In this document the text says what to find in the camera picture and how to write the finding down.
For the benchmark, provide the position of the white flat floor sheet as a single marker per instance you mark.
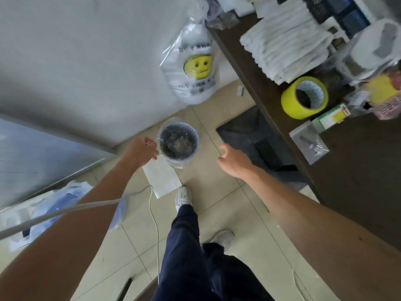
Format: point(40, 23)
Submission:
point(161, 180)

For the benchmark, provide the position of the yellow tape roll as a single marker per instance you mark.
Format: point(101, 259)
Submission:
point(291, 106)

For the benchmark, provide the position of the small green box red arrow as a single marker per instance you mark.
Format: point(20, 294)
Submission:
point(330, 117)

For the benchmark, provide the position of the person's left forearm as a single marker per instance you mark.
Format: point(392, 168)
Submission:
point(69, 235)

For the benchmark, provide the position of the blue plastic bag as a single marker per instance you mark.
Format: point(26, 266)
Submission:
point(62, 197)

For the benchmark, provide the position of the small zip bag of screws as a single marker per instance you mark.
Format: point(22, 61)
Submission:
point(308, 144)

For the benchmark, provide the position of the white ribbed cloth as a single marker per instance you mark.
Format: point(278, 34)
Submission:
point(285, 43)

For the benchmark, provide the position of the person's white shoe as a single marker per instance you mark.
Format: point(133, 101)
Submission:
point(224, 238)
point(183, 197)

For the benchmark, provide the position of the small green white tag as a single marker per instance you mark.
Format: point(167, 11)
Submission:
point(241, 90)

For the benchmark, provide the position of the clear jar with white lid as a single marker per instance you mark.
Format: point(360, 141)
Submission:
point(372, 46)

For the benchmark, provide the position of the small clear round container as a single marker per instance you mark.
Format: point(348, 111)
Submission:
point(357, 101)

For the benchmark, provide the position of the clear bag yellow starburst sign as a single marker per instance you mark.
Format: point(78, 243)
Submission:
point(385, 94)

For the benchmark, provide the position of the person's right white shoe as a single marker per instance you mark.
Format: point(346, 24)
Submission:
point(224, 238)

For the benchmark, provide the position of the person's left white shoe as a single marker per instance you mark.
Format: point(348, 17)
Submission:
point(183, 197)

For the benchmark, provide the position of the white bag with yellow smiley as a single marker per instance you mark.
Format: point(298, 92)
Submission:
point(194, 65)

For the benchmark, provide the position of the black trash bin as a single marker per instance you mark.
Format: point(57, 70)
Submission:
point(178, 142)

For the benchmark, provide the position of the person's right forearm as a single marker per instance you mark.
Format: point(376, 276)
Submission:
point(329, 238)

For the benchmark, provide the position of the dark grey floor mat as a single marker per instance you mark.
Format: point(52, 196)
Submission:
point(241, 128)

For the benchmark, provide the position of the person's left hand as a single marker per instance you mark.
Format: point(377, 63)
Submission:
point(142, 152)

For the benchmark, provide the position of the pile of white plastic bags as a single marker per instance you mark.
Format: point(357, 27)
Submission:
point(231, 9)

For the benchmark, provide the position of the person's right hand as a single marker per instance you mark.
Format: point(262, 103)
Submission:
point(238, 162)

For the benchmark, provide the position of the white electronic scale steel pan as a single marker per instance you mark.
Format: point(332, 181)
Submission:
point(344, 12)

